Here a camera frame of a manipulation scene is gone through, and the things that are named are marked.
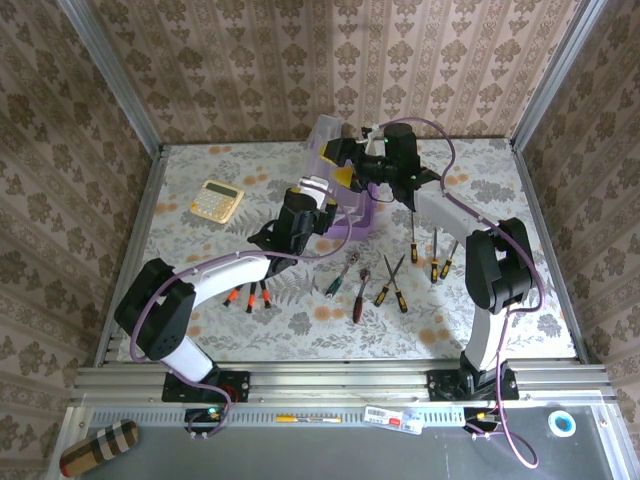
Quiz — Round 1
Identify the purple clear plastic toolbox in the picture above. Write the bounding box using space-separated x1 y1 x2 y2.
298 113 377 242

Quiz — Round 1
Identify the green handle ratchet wrench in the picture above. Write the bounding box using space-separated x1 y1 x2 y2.
324 251 362 299

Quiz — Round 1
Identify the red handle ratchet wrench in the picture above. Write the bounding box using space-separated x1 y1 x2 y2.
352 268 373 325

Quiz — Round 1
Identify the beige calculator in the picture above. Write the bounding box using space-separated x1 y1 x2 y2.
188 178 246 224

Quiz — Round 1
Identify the yellow silver pen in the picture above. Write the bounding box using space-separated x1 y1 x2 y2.
275 413 344 425

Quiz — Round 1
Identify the barcode label packet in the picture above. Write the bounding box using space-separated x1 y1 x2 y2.
363 404 425 435

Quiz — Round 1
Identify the black controller board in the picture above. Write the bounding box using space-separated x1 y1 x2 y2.
184 407 227 435
463 407 504 435

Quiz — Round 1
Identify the grey metal panel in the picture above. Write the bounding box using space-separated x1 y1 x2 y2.
47 404 639 480

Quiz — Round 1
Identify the plaid cylindrical cushion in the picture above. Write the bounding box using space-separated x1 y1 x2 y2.
58 419 141 479

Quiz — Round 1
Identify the white tape roll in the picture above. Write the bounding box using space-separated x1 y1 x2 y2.
547 409 578 439

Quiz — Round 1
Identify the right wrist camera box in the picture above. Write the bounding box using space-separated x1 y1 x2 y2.
358 125 385 154

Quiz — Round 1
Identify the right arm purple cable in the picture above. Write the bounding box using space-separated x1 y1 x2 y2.
372 116 547 470

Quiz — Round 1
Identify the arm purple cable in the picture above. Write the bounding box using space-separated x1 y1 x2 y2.
128 184 357 442
372 116 547 470

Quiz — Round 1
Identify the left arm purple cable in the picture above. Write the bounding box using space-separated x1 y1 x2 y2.
128 184 357 442

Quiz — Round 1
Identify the aluminium table side rail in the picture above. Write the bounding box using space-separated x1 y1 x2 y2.
94 144 169 369
509 139 592 365

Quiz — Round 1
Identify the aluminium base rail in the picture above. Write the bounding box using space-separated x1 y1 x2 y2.
69 363 614 407

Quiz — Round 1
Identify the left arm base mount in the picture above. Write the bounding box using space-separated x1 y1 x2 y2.
161 369 252 404

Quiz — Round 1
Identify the aluminium frame post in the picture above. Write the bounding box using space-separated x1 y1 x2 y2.
58 0 166 157
509 0 609 151

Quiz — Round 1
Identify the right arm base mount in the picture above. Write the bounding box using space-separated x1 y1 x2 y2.
427 368 521 403

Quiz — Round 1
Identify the slotted grey cable duct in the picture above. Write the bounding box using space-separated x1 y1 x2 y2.
87 405 469 427

